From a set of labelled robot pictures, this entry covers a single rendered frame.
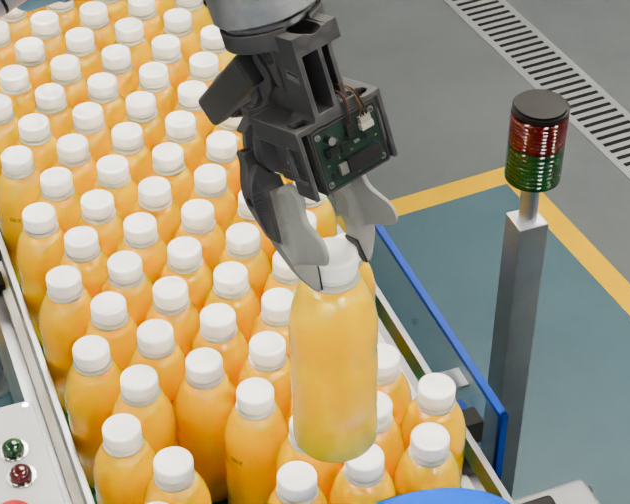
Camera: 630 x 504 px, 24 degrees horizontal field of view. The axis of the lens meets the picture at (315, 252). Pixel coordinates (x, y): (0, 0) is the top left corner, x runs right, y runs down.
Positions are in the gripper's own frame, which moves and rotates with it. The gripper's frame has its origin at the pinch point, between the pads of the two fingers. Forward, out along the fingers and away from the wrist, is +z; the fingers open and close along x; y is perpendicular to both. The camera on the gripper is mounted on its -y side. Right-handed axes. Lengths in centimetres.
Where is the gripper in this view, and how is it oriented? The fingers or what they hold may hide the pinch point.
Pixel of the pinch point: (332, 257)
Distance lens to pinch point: 107.7
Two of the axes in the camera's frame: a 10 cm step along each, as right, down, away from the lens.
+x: 7.9, -4.8, 3.9
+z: 2.7, 8.4, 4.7
